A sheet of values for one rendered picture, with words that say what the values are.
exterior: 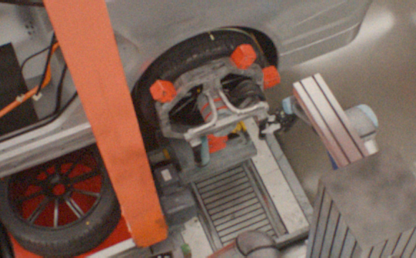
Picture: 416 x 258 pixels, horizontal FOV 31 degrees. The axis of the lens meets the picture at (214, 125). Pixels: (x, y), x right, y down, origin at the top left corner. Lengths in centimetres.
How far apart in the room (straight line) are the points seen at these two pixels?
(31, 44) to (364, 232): 247
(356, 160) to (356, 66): 268
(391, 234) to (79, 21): 105
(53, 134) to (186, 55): 74
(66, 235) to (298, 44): 150
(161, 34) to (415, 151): 196
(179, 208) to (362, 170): 186
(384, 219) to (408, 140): 250
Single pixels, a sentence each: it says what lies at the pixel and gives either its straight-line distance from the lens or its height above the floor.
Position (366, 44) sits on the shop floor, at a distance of 494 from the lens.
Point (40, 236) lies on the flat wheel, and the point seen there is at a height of 50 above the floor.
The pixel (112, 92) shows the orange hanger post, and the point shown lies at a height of 190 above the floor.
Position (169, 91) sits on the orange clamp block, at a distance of 340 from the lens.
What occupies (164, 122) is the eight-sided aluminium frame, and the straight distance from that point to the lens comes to 359.
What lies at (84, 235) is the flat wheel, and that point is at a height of 49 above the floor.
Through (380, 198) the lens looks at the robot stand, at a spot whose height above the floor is 203.
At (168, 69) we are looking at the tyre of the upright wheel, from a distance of 343.
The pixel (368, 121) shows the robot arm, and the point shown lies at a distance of 319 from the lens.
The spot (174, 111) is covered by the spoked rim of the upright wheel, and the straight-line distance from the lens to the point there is 375.
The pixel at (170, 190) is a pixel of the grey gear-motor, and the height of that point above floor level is 38.
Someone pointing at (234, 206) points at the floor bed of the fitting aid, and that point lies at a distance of 431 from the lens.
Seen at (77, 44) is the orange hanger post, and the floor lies 220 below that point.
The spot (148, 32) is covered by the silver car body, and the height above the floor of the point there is 144.
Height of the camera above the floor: 396
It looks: 60 degrees down
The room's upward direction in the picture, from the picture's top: 5 degrees counter-clockwise
